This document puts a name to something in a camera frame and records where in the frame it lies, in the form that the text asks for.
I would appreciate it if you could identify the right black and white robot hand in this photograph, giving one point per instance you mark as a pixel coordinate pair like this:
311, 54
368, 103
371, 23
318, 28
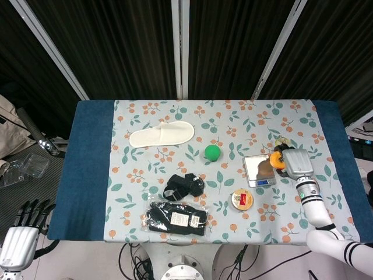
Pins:
298, 163

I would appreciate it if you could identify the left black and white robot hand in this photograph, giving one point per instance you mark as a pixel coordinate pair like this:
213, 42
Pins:
19, 248

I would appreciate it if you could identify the silver digital scale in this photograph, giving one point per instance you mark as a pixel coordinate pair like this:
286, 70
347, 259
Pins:
253, 167

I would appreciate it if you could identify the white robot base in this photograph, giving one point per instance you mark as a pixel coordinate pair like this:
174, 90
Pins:
182, 259

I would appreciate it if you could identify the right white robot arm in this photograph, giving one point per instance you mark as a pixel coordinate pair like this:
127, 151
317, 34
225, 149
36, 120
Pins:
316, 210

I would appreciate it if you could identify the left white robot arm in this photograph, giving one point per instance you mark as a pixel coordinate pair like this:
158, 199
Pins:
8, 274

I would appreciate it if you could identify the round tin with red label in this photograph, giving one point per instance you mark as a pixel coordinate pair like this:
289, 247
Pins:
241, 199

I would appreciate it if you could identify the clear plastic packaging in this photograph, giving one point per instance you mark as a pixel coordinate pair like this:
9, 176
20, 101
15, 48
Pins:
32, 166

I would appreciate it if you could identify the green ball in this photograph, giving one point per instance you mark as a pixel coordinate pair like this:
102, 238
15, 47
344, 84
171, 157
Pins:
213, 153

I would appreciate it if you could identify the blue table cover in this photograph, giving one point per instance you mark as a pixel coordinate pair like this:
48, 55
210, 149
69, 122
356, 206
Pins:
84, 163

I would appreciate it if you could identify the black pleated curtain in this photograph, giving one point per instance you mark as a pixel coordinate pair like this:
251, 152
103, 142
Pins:
17, 58
116, 43
233, 43
335, 52

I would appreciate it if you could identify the beige fabric bag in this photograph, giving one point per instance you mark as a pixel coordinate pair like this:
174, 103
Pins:
11, 128

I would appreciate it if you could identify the white slipper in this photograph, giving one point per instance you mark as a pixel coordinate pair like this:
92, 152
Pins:
175, 132

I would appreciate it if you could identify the floral patterned tablecloth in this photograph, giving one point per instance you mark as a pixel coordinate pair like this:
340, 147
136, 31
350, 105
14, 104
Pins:
180, 113

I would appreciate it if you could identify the black gloves in plastic bag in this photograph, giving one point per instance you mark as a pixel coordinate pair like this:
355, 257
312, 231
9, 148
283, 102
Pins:
163, 217

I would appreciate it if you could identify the white metal frame bar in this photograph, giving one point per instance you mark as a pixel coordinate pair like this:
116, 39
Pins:
360, 122

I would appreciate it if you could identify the white metal frame post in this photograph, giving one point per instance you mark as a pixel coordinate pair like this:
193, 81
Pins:
180, 49
281, 46
49, 46

